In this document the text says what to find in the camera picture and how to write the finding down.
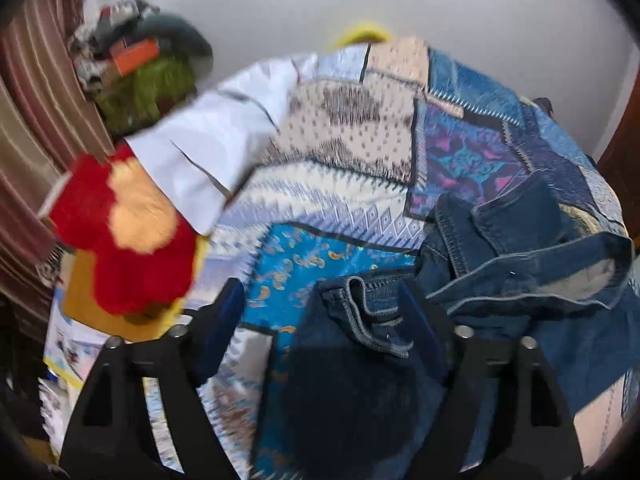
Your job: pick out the white cloth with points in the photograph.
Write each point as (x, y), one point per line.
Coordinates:
(215, 135)

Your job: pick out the red plush toy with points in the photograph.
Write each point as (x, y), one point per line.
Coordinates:
(95, 210)

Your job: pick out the wooden nightstand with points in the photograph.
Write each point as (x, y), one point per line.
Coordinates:
(82, 290)

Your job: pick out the wooden door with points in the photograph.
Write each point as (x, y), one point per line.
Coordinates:
(620, 160)

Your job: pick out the yellow plush item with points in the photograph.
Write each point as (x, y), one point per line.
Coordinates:
(362, 32)

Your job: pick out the patchwork quilt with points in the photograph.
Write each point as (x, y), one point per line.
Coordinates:
(350, 185)

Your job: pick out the pile of papers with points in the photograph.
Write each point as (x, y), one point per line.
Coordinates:
(70, 350)

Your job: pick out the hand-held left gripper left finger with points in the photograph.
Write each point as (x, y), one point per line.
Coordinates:
(220, 332)

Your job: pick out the blue denim jacket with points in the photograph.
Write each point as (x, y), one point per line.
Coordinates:
(525, 270)

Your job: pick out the pile of clothes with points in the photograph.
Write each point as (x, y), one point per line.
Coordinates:
(100, 30)

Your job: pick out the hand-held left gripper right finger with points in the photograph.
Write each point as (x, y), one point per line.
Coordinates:
(435, 340)

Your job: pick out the dark grey cushion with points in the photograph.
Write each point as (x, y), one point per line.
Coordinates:
(182, 40)

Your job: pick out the green patterned bag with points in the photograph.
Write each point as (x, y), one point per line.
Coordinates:
(145, 95)

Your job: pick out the orange box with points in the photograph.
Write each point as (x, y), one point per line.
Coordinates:
(135, 55)

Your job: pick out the striped brown curtain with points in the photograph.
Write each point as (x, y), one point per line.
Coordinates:
(35, 135)

